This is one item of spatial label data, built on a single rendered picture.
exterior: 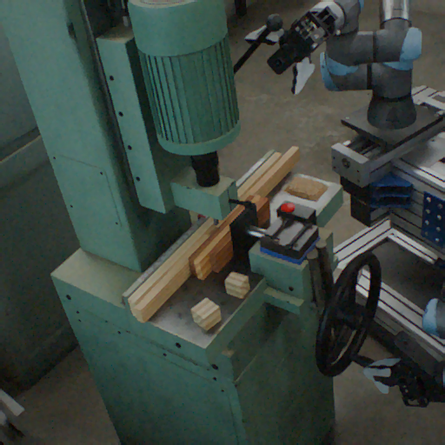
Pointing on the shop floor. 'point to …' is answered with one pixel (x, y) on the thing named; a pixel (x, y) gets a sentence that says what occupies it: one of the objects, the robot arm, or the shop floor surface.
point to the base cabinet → (209, 388)
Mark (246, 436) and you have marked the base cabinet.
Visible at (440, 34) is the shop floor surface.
